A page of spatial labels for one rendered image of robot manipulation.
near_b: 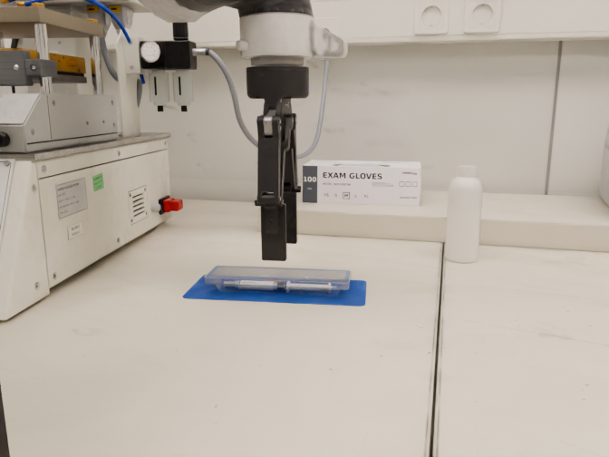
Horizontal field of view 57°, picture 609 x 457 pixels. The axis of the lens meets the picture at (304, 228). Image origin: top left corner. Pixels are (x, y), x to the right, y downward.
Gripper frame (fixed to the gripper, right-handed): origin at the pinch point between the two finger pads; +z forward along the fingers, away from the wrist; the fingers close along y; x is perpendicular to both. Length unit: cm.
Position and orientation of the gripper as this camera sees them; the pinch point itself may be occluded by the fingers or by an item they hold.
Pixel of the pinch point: (280, 230)
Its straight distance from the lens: 71.8
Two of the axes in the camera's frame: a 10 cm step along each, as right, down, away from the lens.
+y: -1.4, 2.2, -9.6
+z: 0.1, 9.7, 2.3
